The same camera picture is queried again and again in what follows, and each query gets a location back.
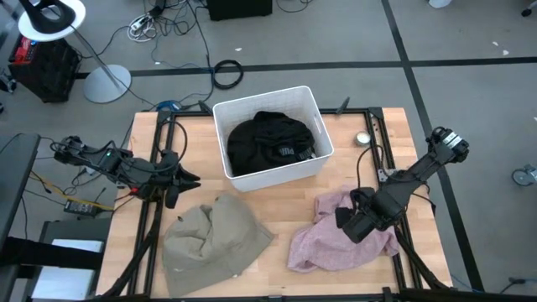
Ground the pink garment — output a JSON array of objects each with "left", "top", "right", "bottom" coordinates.
[{"left": 286, "top": 184, "right": 400, "bottom": 274}]

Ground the black metal table frame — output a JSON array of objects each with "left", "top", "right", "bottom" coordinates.
[{"left": 102, "top": 107, "right": 453, "bottom": 302}]

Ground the small silver round tin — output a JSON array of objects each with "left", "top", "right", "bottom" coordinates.
[{"left": 354, "top": 130, "right": 373, "bottom": 148}]

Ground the black power adapter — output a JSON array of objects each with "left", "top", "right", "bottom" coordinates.
[{"left": 63, "top": 199, "right": 102, "bottom": 219}]

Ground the red tool case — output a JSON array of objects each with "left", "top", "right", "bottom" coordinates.
[{"left": 12, "top": 35, "right": 37, "bottom": 65}]

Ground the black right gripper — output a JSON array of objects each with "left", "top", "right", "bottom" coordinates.
[{"left": 334, "top": 187, "right": 406, "bottom": 245}]

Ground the black crate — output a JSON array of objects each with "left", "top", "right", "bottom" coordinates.
[{"left": 8, "top": 37, "right": 81, "bottom": 104}]

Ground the coiled black cable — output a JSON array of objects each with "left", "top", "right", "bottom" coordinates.
[{"left": 211, "top": 59, "right": 245, "bottom": 91}]

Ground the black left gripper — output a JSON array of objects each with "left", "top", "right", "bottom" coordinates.
[{"left": 158, "top": 149, "right": 202, "bottom": 210}]

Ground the large black garment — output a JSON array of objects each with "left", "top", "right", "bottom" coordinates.
[{"left": 226, "top": 110, "right": 315, "bottom": 178}]

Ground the grey caster wheel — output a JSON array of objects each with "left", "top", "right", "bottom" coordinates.
[{"left": 511, "top": 164, "right": 537, "bottom": 188}]

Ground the white plastic bin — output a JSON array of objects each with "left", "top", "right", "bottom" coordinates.
[{"left": 212, "top": 86, "right": 336, "bottom": 193}]

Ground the black box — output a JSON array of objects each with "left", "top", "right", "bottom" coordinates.
[{"left": 206, "top": 0, "right": 274, "bottom": 22}]

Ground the white round pedestal table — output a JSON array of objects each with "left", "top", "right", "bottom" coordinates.
[{"left": 17, "top": 0, "right": 133, "bottom": 105}]

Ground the beige garment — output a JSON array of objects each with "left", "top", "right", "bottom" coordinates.
[{"left": 161, "top": 192, "right": 275, "bottom": 299}]

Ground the grey cabinet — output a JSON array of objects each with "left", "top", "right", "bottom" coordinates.
[{"left": 24, "top": 219, "right": 111, "bottom": 302}]

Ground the white cable bundle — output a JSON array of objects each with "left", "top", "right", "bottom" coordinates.
[{"left": 127, "top": 13, "right": 159, "bottom": 44}]

